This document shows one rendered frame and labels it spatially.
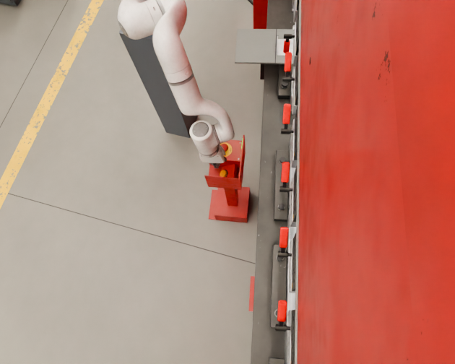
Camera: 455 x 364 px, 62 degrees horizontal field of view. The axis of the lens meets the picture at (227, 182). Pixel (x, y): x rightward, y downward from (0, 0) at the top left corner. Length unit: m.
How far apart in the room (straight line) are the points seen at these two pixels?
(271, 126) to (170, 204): 1.08
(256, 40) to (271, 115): 0.34
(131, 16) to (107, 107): 1.68
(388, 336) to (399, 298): 0.04
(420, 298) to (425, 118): 0.09
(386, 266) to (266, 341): 1.20
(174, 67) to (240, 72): 1.71
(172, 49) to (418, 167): 1.07
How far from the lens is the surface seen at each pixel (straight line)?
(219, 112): 1.37
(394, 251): 0.32
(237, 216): 2.34
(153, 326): 2.46
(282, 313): 1.09
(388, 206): 0.33
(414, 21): 0.26
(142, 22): 1.35
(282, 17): 2.06
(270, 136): 1.68
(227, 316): 2.39
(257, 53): 1.76
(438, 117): 0.21
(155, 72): 2.10
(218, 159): 1.56
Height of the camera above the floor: 2.38
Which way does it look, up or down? 70 degrees down
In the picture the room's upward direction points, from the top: 11 degrees counter-clockwise
